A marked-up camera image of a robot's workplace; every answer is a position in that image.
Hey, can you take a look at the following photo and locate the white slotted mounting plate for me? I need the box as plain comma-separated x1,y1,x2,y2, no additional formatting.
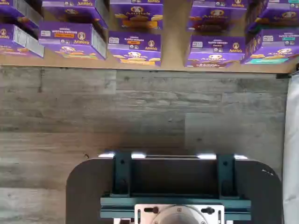
134,204,225,224

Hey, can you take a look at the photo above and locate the purple Annie's box, teal label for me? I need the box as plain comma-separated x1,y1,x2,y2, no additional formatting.
246,0,299,33
242,29,299,65

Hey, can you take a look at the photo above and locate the purple Annie's box, maroon label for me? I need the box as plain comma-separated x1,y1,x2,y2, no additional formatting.
188,0,248,33
185,35,246,69

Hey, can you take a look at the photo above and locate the wooden shelf board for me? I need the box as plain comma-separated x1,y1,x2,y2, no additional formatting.
0,0,299,75

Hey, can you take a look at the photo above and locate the white cloth sheet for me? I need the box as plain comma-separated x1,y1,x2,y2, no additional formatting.
281,76,299,224

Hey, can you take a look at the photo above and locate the teal aluminium mounting frame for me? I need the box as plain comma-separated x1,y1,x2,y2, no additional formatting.
100,151,252,224

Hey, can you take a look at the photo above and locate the dark rounded base plate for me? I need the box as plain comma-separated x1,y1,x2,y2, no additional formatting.
65,151,282,224

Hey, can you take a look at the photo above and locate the purple Annie's box, orange label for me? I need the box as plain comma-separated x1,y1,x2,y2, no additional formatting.
109,0,164,31
107,30,162,67

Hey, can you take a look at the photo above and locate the grey robot arm base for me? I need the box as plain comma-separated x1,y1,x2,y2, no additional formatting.
153,205,207,224

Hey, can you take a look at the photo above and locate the purple Annie's box, grey panel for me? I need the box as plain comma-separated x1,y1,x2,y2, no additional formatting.
0,23,45,58
0,0,44,30

